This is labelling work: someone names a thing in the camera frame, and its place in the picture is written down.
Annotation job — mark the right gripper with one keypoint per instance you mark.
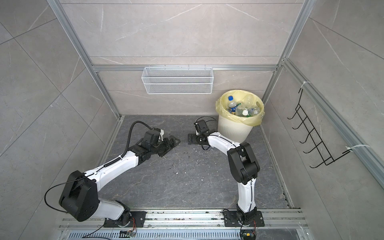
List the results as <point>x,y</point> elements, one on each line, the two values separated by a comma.
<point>194,135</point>

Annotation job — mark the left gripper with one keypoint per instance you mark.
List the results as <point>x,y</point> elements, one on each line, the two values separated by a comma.
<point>169,145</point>

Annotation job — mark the Pepsi blue label bottle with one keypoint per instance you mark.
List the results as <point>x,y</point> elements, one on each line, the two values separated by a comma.
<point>254,111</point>

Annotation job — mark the clear crushed bottle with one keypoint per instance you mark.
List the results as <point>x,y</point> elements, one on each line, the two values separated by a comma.
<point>249,101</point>

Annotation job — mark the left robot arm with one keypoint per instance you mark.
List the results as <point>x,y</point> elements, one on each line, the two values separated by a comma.
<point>80,195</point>

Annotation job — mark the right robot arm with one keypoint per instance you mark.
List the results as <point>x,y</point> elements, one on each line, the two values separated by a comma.
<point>243,164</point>

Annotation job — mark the yellow bin liner bag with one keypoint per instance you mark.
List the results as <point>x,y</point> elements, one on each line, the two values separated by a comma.
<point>241,115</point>

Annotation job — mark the white plastic waste bin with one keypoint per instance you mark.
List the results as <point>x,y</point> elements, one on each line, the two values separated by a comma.
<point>237,132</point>

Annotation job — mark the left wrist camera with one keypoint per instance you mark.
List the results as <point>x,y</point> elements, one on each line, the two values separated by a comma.
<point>161,134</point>

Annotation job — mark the white wire mesh basket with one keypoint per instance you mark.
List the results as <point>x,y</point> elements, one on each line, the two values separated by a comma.
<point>178,80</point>

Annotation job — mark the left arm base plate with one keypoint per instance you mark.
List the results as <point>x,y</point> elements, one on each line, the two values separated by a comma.
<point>127,220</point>

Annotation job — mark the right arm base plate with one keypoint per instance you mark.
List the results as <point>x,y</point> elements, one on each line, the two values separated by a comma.
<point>237,218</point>

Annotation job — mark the aluminium front rail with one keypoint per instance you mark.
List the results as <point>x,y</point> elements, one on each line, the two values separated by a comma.
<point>204,224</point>

